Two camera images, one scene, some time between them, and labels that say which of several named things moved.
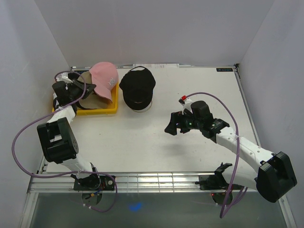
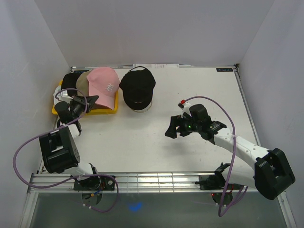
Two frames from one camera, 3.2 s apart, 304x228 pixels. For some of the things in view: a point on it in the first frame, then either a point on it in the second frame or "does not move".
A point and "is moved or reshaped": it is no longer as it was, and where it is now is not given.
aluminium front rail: [125, 181] does not move
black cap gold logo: [137, 86] does not move
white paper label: [157, 65] does not move
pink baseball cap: [105, 77] is moved or reshaped
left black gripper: [79, 85] -> [80, 100]
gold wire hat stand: [144, 109] does not move
